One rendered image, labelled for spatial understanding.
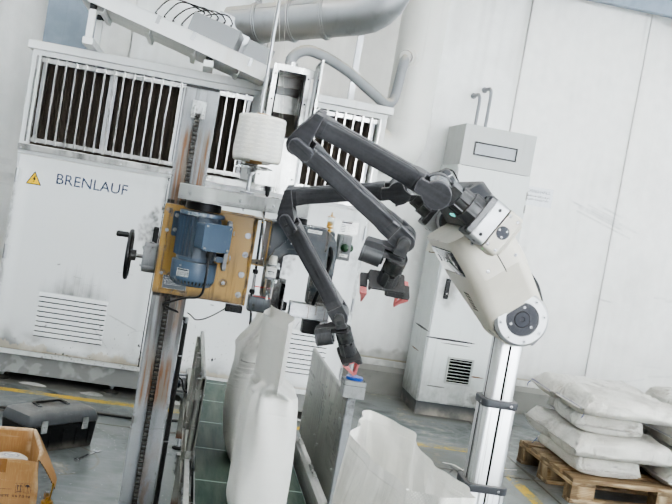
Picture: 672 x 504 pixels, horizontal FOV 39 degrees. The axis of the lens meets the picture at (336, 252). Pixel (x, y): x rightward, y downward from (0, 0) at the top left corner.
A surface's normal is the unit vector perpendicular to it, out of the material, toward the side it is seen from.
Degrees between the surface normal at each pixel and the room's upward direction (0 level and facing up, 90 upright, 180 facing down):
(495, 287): 115
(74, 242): 90
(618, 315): 90
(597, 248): 90
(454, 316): 90
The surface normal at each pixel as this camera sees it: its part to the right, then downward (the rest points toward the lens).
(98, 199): 0.14, 0.07
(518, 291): 0.36, 0.53
